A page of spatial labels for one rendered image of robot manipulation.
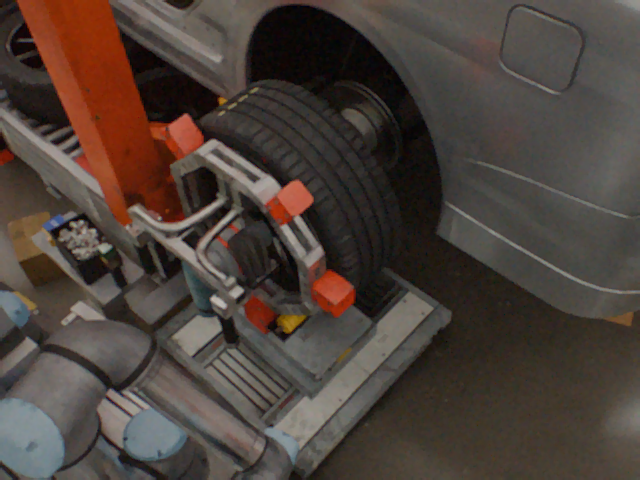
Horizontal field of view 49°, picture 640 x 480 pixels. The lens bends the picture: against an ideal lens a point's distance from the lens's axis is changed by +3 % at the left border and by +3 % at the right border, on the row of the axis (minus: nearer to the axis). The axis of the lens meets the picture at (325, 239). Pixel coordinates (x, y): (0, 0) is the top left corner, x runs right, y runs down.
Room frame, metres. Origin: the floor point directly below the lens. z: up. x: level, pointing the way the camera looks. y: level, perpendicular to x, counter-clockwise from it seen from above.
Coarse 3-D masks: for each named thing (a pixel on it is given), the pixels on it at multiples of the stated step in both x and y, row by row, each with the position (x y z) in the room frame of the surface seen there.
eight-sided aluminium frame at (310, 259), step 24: (216, 144) 1.30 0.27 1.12; (192, 168) 1.31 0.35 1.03; (216, 168) 1.23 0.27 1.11; (240, 168) 1.22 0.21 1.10; (192, 192) 1.41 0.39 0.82; (264, 192) 1.13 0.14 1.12; (288, 240) 1.05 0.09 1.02; (312, 240) 1.07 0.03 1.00; (312, 264) 1.02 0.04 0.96; (264, 288) 1.22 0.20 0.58; (288, 312) 1.08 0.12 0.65; (312, 312) 1.01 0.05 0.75
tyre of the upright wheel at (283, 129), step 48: (240, 96) 1.47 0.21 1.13; (288, 96) 1.41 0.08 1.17; (240, 144) 1.28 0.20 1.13; (288, 144) 1.24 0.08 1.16; (336, 144) 1.25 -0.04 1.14; (336, 192) 1.14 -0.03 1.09; (384, 192) 1.19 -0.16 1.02; (336, 240) 1.06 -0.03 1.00; (384, 240) 1.13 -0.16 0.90; (288, 288) 1.20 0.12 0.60
